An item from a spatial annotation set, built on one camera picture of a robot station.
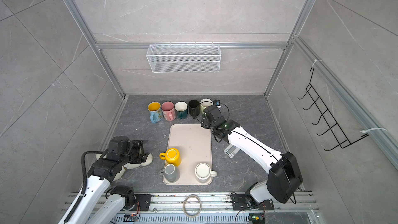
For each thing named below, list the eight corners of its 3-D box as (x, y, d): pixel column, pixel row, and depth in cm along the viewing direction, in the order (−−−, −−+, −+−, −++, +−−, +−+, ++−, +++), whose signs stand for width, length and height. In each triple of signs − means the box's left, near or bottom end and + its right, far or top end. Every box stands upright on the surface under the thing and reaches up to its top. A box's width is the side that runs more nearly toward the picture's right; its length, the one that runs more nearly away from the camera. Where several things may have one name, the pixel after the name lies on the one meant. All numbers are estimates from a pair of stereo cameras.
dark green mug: (175, 123, 105) (172, 114, 96) (177, 110, 112) (175, 100, 104) (187, 123, 105) (186, 114, 96) (188, 110, 112) (187, 100, 104)
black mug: (185, 115, 110) (184, 106, 102) (193, 106, 115) (192, 98, 107) (194, 120, 107) (193, 111, 100) (201, 111, 112) (201, 102, 104)
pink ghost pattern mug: (162, 125, 104) (158, 115, 95) (165, 111, 112) (162, 101, 103) (175, 125, 104) (173, 115, 95) (177, 111, 112) (175, 101, 103)
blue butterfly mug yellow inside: (153, 127, 103) (148, 117, 95) (151, 113, 111) (146, 103, 103) (165, 124, 105) (162, 114, 97) (162, 110, 113) (159, 100, 104)
